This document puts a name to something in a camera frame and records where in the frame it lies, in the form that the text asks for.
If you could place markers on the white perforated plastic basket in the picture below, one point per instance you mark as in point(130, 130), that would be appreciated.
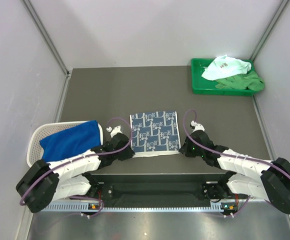
point(35, 151)

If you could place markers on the green towel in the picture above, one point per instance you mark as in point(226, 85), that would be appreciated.
point(250, 81)

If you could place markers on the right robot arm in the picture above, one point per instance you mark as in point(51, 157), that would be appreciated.
point(263, 179)

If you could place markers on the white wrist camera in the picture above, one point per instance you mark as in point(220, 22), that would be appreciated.
point(114, 130)
point(196, 126)

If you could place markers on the pale mint towel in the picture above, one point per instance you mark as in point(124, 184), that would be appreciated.
point(224, 66)

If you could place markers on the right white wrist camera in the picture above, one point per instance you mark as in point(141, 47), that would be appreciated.
point(196, 126)

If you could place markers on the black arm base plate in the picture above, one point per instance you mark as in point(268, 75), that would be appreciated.
point(109, 191)

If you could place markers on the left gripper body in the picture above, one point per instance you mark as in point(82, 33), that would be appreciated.
point(124, 154)

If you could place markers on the green plastic tray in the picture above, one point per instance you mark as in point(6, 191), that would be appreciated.
point(202, 86)

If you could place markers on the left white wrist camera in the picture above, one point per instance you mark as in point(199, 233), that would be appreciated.
point(114, 130)

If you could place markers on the grey slotted cable duct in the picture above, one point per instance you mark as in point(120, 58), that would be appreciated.
point(90, 207)

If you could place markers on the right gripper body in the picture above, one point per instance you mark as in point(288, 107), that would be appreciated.
point(190, 150)

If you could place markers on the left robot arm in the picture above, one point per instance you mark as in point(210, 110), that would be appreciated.
point(46, 182)

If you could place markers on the white blue patterned towel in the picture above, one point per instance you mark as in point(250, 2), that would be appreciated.
point(155, 133)

